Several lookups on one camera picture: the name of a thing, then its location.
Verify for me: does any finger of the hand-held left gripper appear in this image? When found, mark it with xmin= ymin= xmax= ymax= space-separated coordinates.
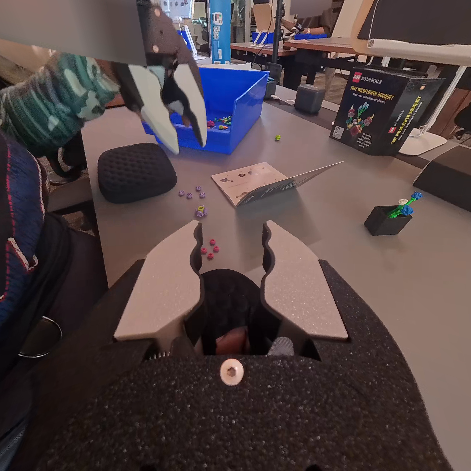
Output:
xmin=127 ymin=65 xmax=181 ymax=155
xmin=171 ymin=61 xmax=208 ymax=148

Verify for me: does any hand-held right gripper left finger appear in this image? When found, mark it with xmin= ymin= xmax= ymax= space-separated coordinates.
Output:
xmin=114 ymin=221 xmax=207 ymax=346

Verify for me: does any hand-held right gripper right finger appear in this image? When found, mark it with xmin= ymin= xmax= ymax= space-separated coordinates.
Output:
xmin=259 ymin=221 xmax=349 ymax=346

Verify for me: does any pile of small toy bricks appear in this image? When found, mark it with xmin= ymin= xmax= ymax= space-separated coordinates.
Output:
xmin=206 ymin=114 xmax=235 ymax=131

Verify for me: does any blue plastic bin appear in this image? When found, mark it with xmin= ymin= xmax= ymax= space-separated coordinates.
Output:
xmin=142 ymin=65 xmax=269 ymax=155

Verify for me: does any white instruction booklet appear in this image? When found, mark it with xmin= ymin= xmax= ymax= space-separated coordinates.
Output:
xmin=211 ymin=161 xmax=344 ymax=208

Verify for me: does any black square frame brick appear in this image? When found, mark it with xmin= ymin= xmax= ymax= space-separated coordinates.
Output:
xmin=364 ymin=205 xmax=413 ymax=236

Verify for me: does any green toy rod brick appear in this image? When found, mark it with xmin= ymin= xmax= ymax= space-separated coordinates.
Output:
xmin=390 ymin=199 xmax=414 ymax=219

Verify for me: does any black glossy cardboard box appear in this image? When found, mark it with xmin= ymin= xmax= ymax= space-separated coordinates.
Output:
xmin=330 ymin=68 xmax=446 ymax=157

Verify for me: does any person's left forearm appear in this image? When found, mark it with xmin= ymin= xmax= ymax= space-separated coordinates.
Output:
xmin=0 ymin=53 xmax=122 ymax=155

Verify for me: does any grey desk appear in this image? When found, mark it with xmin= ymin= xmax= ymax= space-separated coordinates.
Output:
xmin=81 ymin=85 xmax=471 ymax=471

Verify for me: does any blue printed carton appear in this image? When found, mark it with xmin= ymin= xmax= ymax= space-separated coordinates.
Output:
xmin=209 ymin=0 xmax=232 ymax=65

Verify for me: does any black mesh cushion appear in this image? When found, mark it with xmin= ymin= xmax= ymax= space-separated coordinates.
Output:
xmin=97 ymin=142 xmax=177 ymax=204

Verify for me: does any black light stand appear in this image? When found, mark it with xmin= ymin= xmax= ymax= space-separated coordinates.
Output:
xmin=269 ymin=0 xmax=284 ymax=81

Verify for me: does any wooden table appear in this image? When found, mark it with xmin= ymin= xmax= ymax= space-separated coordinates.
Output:
xmin=230 ymin=41 xmax=361 ymax=59

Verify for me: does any person's dark clothing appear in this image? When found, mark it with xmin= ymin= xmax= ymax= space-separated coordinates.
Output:
xmin=0 ymin=133 xmax=107 ymax=471

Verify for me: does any black board on white stand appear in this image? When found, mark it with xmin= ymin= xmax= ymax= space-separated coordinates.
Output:
xmin=352 ymin=0 xmax=471 ymax=157

